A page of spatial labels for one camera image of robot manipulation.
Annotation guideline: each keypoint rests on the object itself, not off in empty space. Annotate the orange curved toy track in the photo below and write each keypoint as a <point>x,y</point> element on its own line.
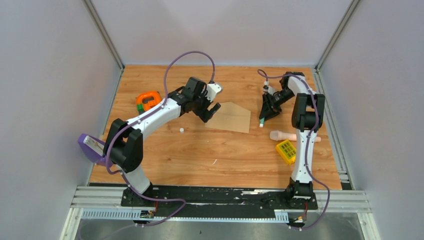
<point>148,99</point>

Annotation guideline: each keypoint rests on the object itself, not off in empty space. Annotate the purple box with card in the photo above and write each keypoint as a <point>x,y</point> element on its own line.
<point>93,148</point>

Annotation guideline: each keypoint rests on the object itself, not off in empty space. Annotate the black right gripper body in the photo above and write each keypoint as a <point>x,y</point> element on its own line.
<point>281,97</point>

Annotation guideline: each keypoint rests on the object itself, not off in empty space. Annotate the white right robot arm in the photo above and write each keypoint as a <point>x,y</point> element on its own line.
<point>307,118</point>

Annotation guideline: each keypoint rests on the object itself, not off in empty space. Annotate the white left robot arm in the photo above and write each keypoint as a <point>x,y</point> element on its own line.
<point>124,143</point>

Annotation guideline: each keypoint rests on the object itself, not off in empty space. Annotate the pink toy microphone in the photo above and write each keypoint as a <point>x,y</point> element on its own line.
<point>277,135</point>

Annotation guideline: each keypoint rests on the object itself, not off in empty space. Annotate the tan paper envelope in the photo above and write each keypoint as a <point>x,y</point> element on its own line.
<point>231,117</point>

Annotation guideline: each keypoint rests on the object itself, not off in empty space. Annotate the green building block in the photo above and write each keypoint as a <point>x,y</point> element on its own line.
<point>140,108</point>

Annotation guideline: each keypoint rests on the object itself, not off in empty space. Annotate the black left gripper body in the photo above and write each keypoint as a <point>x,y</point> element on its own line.
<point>201,104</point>

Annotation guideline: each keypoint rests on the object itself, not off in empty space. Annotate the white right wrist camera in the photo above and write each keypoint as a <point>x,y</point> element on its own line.
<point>267,89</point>

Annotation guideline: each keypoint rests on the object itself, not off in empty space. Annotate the white green glue stick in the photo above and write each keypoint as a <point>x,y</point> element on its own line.
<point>261,123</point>

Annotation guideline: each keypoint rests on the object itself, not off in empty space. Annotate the yellow building block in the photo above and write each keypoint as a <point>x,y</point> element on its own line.
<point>287,151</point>

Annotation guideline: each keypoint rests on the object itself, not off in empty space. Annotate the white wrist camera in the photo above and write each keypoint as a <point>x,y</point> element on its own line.
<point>267,89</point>
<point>213,89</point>

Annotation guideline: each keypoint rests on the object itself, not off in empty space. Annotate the white slotted cable duct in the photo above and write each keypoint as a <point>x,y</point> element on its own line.
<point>140,215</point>

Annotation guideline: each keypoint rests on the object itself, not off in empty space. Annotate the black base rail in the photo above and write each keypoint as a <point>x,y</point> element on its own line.
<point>216,202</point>

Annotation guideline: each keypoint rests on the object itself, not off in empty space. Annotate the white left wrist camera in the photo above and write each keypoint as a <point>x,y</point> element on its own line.
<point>213,89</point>

